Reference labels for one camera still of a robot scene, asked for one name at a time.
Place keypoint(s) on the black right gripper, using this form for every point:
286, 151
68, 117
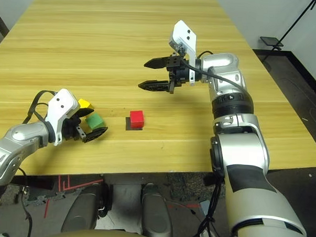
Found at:
179, 72

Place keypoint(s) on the grey robot leg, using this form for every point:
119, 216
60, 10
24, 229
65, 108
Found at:
155, 215
83, 209

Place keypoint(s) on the yellow wooden block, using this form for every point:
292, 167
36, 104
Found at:
85, 103

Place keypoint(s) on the grey left robot leg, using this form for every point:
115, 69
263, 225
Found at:
83, 209

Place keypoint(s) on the green wooden block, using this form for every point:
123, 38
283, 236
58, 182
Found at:
95, 121

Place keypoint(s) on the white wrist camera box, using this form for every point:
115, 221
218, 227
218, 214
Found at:
184, 35
61, 103

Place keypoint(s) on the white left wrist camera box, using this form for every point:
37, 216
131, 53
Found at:
61, 103

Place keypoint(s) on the grey square floor pad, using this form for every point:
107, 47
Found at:
205, 207

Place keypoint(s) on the dark metal table leg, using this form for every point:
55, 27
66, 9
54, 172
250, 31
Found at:
0, 25

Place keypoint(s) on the red wooden block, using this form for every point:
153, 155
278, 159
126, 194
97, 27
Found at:
136, 118

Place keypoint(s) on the dark speckled floor mat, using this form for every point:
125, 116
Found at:
189, 186

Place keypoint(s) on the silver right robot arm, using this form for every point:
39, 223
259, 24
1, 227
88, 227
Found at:
240, 153

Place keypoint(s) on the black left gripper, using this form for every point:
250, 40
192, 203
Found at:
72, 129

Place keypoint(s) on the grey metal stand plate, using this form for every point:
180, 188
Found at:
125, 201

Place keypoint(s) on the black stand tray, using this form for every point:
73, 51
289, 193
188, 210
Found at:
271, 41

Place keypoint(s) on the grey right robot leg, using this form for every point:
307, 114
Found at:
155, 215

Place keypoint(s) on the olive robot torso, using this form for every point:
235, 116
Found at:
90, 236

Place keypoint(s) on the black tripod stand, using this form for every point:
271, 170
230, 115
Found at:
298, 21

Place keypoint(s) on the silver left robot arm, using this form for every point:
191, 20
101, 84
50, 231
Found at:
15, 143

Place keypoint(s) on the black square pad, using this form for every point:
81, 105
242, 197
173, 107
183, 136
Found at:
127, 123

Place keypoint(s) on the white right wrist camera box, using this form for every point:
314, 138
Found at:
184, 35

